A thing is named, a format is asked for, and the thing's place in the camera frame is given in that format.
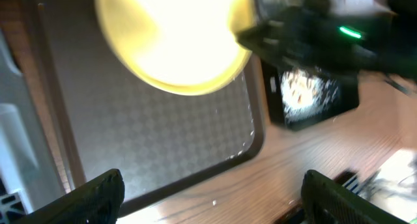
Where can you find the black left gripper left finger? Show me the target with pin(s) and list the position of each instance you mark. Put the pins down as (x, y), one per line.
(97, 201)

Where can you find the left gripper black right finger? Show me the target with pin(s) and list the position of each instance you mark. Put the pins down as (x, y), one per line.
(325, 201)

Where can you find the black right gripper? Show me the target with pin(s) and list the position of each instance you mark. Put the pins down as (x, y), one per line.
(269, 40)

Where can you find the yellow plate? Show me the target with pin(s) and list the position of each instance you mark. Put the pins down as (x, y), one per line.
(185, 47)

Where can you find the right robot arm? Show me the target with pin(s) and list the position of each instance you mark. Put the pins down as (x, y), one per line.
(341, 37)

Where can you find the grey dishwasher rack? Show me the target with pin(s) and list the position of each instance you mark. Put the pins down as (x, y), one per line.
(27, 167)

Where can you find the spilled food scraps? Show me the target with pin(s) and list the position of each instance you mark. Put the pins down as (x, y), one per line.
(305, 95)

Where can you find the dark brown serving tray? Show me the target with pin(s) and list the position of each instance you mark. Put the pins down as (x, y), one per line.
(108, 118)

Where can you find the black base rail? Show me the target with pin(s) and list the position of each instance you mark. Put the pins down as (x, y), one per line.
(348, 180)

